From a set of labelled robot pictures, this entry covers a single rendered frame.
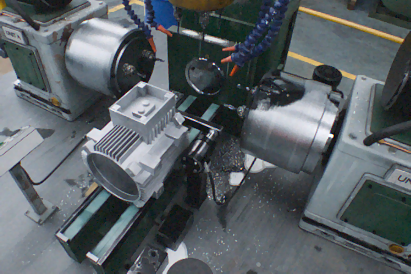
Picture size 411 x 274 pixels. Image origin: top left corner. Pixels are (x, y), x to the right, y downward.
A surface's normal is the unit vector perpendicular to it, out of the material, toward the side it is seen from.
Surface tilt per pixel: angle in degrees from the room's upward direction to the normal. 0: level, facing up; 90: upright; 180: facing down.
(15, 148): 58
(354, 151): 90
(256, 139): 85
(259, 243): 0
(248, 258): 0
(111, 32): 13
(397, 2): 90
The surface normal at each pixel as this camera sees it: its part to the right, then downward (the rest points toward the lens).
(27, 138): 0.77, -0.10
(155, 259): 0.04, -0.73
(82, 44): -0.29, -0.14
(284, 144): -0.44, 0.40
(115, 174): 0.51, -0.44
